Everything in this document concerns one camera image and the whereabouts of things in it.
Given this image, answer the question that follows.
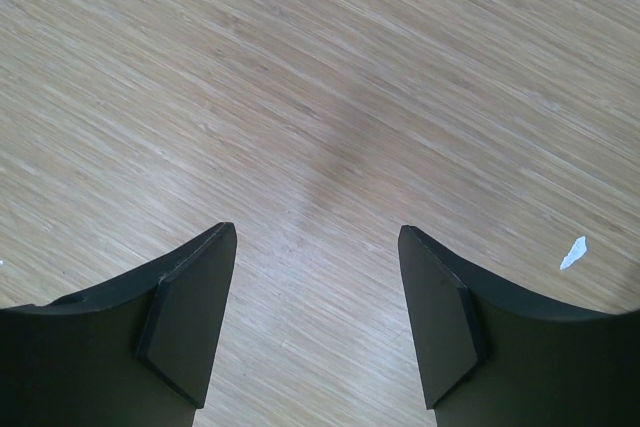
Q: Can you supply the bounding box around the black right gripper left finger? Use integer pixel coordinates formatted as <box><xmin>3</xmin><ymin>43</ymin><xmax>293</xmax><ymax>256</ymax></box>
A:
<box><xmin>1</xmin><ymin>223</ymin><xmax>236</xmax><ymax>426</ymax></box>

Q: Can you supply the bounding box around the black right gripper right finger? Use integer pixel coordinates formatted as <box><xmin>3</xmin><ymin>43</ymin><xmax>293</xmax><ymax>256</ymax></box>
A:
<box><xmin>398</xmin><ymin>225</ymin><xmax>639</xmax><ymax>426</ymax></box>

